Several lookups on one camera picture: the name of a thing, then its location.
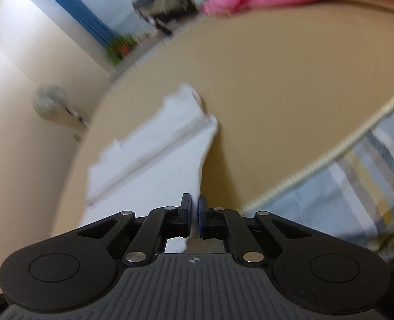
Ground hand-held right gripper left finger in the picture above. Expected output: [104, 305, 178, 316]
[77, 193, 193, 268]

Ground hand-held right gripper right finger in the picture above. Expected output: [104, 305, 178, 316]
[197, 195, 318, 268]

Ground white shirt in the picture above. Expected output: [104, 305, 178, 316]
[78, 85, 219, 254]

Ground pile of dark clothes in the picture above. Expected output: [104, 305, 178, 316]
[132, 0, 205, 36]

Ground plaid bed sheet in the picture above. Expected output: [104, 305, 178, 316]
[242, 88, 394, 264]

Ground potted green plant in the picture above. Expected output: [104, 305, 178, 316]
[105, 33, 139, 66]

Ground white standing fan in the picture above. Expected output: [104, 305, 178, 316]
[32, 85, 91, 129]

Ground window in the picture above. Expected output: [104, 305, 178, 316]
[65, 0, 145, 41]

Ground blue curtain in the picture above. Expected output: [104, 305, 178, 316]
[48, 0, 118, 48]

